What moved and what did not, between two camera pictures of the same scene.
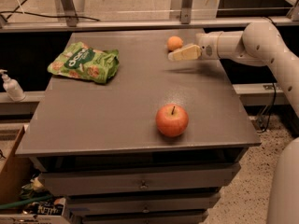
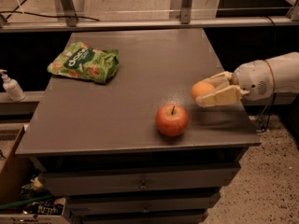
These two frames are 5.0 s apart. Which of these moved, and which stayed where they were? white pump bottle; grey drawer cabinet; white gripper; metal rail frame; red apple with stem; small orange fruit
Moved: white gripper; small orange fruit
Stayed: red apple with stem; white pump bottle; metal rail frame; grey drawer cabinet
